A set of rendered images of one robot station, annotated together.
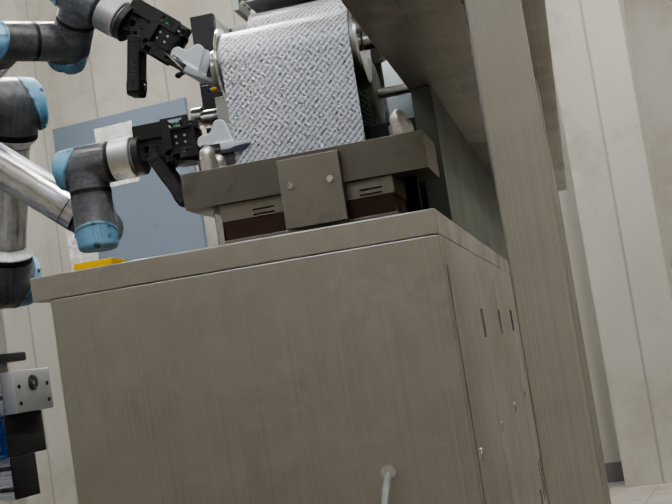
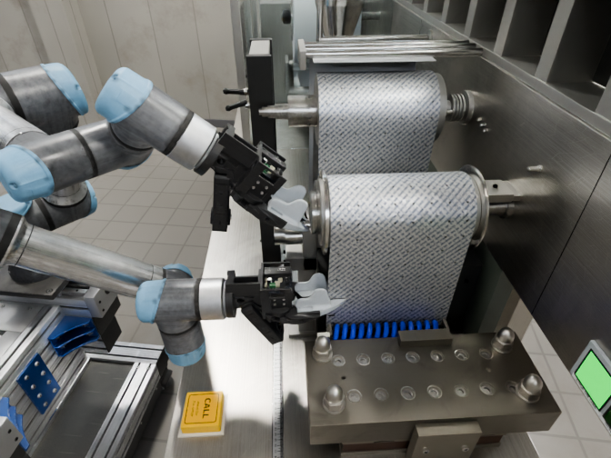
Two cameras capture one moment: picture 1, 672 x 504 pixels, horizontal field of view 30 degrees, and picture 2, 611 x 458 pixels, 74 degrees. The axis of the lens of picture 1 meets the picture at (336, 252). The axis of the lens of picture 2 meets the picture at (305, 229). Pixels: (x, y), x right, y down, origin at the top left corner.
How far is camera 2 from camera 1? 1.95 m
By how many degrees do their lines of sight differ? 43
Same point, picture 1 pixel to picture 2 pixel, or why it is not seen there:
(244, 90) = (349, 261)
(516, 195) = not seen: outside the picture
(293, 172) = (432, 443)
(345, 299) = not seen: outside the picture
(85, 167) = (175, 319)
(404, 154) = (534, 423)
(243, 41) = (359, 215)
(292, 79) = (401, 257)
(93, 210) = (185, 346)
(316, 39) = (439, 227)
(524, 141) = not seen: outside the picture
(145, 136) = (240, 293)
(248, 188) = (377, 435)
